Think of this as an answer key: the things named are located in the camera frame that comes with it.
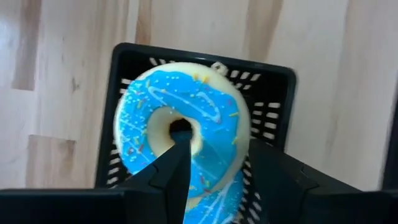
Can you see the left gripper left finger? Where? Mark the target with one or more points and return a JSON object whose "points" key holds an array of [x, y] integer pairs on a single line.
{"points": [[168, 186]]}

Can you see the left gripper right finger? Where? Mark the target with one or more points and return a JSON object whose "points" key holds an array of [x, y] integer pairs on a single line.
{"points": [[295, 193]]}

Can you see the blue frosted donut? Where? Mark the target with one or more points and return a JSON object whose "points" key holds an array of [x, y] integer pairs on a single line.
{"points": [[217, 208], [186, 93]]}

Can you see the black plastic basket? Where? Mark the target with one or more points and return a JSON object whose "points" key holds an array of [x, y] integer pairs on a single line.
{"points": [[280, 93]]}

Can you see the black aluminium table frame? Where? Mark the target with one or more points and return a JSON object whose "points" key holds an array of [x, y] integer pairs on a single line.
{"points": [[391, 140]]}

